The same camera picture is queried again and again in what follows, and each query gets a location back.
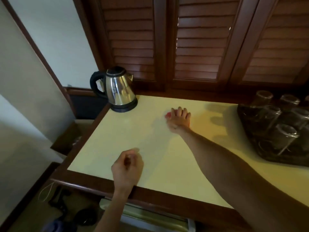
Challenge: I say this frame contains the thin white cable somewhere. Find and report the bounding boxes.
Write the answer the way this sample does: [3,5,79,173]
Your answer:
[38,182,56,203]

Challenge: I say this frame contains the steel electric kettle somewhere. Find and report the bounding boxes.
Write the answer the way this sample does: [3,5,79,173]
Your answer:
[110,98,138,113]
[89,66,138,113]

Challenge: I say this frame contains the brown louvered wooden shutter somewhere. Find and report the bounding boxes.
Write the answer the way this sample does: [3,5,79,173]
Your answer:
[229,0,309,89]
[72,0,167,91]
[168,0,261,91]

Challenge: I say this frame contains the person's right hand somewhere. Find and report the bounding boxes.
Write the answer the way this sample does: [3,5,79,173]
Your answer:
[165,106,192,136]

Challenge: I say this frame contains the dark brown textured tray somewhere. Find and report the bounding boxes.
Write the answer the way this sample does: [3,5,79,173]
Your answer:
[237,103,309,167]

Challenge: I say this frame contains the person's left hand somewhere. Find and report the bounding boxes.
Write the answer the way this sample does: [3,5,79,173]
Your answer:
[111,148,145,192]

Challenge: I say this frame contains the person's left forearm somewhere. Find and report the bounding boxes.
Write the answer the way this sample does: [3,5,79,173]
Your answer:
[93,188,135,232]

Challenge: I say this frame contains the silver metal appliance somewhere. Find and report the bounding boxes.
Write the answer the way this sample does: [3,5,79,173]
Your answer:
[99,197,196,232]

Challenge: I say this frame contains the person's right forearm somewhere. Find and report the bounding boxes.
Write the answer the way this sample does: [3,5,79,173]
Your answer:
[180,128,309,232]

